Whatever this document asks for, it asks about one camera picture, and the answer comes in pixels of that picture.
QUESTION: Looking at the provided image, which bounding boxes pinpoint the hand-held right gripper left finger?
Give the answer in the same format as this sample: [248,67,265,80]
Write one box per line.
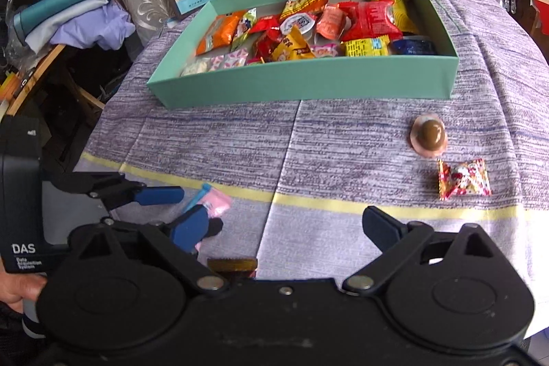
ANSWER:
[69,204,226,293]

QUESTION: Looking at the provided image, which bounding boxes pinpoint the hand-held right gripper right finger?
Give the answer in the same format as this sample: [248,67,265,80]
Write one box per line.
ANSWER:
[343,205,504,294]

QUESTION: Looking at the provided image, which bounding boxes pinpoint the brown jelly cup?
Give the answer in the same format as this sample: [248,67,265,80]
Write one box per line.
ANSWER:
[409,114,449,156]

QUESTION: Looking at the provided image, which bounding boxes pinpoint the clear nougat packet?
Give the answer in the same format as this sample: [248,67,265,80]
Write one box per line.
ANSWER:
[180,57,213,77]

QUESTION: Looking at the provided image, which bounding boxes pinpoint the pink patterned snack packet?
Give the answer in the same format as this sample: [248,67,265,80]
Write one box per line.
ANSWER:
[210,49,249,71]

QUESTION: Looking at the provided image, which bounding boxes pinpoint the teal cardboard box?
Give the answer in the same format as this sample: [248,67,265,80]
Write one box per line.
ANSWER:
[147,0,460,110]

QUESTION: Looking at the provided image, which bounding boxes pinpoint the yellow printed snack packet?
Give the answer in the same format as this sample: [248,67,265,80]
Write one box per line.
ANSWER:
[342,37,390,58]

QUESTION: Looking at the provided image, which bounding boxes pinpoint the dark red large packet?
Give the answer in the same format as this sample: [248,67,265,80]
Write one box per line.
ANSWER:
[253,29,284,62]

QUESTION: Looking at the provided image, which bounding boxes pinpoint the blue snack packet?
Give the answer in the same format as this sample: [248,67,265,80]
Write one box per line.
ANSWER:
[390,36,438,56]

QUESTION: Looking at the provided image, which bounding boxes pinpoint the pink white snack packet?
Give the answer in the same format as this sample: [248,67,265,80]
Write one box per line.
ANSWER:
[311,42,341,59]

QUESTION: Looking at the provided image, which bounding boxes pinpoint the green snack packet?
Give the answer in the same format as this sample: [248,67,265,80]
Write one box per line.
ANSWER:
[231,8,257,51]

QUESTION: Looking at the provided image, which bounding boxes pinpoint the plain red snack packet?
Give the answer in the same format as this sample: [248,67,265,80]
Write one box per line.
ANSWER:
[249,15,281,34]

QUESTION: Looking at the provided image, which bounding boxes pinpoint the bright red snack packet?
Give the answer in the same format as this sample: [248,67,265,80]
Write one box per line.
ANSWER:
[339,0,404,43]

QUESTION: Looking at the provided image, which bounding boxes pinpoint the salmon pink snack packet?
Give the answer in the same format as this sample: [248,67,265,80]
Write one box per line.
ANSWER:
[316,3,348,41]

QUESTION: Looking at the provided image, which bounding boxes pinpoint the white lid jelly cup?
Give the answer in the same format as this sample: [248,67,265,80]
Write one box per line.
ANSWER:
[281,13,318,36]

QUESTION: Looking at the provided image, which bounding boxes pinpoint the person's left hand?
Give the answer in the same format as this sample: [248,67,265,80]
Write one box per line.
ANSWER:
[0,272,48,313]

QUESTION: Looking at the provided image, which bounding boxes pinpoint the brown gold wrapped candy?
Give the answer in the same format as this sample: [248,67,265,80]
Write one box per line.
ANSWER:
[207,257,258,279]

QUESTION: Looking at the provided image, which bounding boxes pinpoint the red white candy packet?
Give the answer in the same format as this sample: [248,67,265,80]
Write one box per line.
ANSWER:
[437,158,493,201]

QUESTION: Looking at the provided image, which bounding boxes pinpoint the purple striped tablecloth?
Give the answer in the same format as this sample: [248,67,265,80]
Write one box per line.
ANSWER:
[73,0,549,339]

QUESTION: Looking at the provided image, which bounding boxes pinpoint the wooden folding stand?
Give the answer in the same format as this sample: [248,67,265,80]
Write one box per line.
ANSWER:
[0,42,106,127]

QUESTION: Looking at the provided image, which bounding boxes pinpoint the lavender cloth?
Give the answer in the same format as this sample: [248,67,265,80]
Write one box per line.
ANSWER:
[49,0,137,50]

